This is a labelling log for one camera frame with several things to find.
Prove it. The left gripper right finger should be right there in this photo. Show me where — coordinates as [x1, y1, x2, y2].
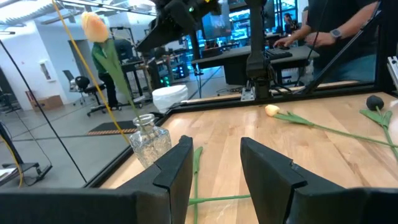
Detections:
[240, 136, 398, 224]

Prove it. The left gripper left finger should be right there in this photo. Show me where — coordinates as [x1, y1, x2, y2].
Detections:
[0, 135, 194, 224]

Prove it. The yellow artificial tulip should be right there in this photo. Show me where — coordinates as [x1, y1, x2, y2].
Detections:
[188, 194, 251, 206]

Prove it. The cream artificial tulip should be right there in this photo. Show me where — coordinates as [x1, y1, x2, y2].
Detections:
[264, 104, 398, 149]

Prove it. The clear glass vase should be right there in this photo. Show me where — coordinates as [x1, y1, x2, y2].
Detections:
[129, 113, 172, 169]

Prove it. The computer monitor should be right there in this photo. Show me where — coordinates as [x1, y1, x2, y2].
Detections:
[201, 11, 233, 40]

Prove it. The black desk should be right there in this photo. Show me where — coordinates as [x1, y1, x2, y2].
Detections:
[191, 45, 321, 86]

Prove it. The white plastic bag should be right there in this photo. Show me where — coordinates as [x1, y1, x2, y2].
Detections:
[152, 84, 189, 113]

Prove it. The peach artificial tulip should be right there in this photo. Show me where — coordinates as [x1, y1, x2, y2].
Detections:
[81, 11, 142, 125]

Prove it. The black keyboard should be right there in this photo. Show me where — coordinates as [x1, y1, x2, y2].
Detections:
[264, 48, 293, 60]

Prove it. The person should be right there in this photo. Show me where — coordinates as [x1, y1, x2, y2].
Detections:
[282, 12, 298, 35]
[91, 42, 123, 111]
[273, 0, 382, 84]

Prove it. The person's hand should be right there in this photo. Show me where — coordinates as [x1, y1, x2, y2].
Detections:
[305, 30, 336, 48]
[273, 36, 295, 48]

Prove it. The black office chair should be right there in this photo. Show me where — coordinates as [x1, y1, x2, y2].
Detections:
[74, 76, 108, 118]

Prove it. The grey office chair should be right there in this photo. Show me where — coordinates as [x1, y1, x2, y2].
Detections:
[62, 70, 85, 105]

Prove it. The black floor stand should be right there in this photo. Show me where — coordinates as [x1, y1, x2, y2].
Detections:
[0, 121, 53, 187]

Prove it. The brown cardboard box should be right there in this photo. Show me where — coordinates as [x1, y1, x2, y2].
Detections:
[29, 95, 65, 112]

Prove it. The silver aluminium extrusion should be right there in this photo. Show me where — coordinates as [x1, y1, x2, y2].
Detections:
[387, 55, 398, 91]

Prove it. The silver arm base bracket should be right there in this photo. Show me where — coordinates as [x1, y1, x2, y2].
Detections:
[241, 86, 256, 102]

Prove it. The yellow cable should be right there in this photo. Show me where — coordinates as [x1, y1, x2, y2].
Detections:
[51, 0, 131, 144]

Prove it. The white wall box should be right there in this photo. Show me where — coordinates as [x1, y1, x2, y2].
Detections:
[39, 60, 57, 82]

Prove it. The long black cable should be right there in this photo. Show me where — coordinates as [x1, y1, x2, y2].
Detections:
[0, 39, 87, 184]

